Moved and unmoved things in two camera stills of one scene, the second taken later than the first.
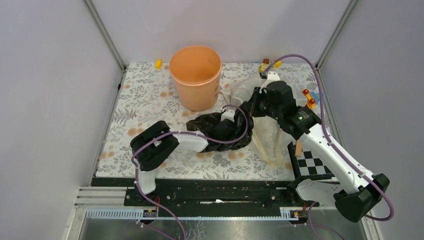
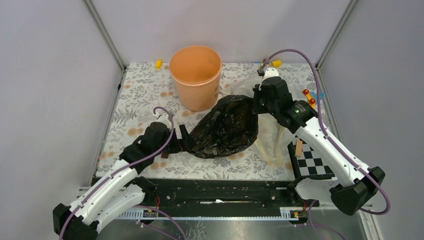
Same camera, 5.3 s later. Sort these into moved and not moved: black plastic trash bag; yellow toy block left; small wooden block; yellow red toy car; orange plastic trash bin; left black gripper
Moved: black plastic trash bag; left black gripper
Not moved: orange plastic trash bin; yellow red toy car; yellow toy block left; small wooden block
